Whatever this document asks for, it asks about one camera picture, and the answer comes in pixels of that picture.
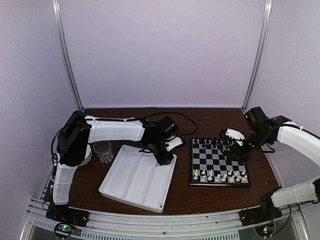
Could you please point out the aluminium frame post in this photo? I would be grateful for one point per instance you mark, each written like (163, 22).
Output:
(56, 4)
(264, 30)

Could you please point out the black white chess board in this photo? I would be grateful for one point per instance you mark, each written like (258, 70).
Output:
(215, 159)

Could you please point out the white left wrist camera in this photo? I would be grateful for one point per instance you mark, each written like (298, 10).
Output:
(174, 142)

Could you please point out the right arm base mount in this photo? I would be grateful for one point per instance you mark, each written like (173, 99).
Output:
(262, 221)

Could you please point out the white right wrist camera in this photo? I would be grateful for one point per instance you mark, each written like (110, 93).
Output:
(233, 135)

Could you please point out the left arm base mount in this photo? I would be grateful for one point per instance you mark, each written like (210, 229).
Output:
(69, 222)

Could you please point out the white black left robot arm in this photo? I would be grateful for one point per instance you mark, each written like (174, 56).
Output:
(69, 145)

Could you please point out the white knight chess piece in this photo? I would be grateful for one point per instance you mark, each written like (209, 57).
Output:
(203, 178)

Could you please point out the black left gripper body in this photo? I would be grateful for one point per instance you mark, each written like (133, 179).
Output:
(158, 155)

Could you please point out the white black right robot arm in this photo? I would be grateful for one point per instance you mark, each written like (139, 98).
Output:
(306, 143)

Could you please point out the white scalloped bowl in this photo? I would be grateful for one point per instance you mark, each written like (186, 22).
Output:
(87, 157)

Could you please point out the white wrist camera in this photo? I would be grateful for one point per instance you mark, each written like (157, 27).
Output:
(233, 135)
(174, 142)

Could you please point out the row of black chess pieces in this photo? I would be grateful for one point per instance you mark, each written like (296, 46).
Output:
(210, 143)

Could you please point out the right aluminium frame post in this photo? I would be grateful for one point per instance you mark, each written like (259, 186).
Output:
(264, 30)

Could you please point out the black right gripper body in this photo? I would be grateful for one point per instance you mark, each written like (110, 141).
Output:
(258, 140)

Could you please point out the left aluminium frame post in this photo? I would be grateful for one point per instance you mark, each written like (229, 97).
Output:
(56, 4)

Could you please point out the front aluminium rail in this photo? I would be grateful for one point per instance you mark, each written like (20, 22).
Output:
(225, 225)

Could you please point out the white plastic compartment tray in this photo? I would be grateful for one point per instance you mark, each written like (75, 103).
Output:
(136, 179)

